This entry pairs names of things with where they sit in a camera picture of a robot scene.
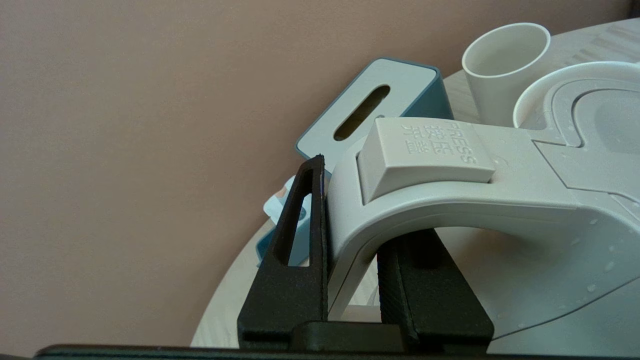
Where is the small white handleless cup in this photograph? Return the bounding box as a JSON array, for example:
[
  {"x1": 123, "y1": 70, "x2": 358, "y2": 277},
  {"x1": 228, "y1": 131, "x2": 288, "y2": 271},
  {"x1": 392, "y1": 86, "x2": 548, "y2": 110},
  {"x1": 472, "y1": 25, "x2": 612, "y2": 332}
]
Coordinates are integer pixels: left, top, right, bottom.
[{"x1": 461, "y1": 22, "x2": 551, "y2": 127}]

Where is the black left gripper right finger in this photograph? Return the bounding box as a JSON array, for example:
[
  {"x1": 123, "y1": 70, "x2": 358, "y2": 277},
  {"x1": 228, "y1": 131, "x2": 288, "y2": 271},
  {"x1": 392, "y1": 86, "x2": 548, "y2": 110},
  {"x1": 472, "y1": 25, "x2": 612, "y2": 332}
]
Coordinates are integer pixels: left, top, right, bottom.
[{"x1": 376, "y1": 229, "x2": 495, "y2": 349}]

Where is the blue-grey tissue box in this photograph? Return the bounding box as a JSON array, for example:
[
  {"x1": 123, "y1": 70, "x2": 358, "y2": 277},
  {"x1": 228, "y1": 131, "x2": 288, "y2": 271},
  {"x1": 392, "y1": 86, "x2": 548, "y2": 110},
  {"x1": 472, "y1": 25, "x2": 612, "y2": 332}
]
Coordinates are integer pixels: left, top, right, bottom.
[{"x1": 295, "y1": 57, "x2": 453, "y2": 176}]

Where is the white electric kettle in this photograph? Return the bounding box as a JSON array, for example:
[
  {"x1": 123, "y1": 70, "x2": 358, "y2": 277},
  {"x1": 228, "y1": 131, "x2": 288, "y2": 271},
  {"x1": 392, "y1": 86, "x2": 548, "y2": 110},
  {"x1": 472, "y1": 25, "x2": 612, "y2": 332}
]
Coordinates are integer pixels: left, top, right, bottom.
[{"x1": 325, "y1": 74, "x2": 640, "y2": 357}]

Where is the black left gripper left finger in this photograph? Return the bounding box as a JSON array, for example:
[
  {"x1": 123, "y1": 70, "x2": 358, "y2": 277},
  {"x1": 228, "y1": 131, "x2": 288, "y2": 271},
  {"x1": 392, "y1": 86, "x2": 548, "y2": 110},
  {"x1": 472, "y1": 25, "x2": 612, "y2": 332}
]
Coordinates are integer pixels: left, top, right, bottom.
[{"x1": 237, "y1": 154, "x2": 329, "y2": 349}]

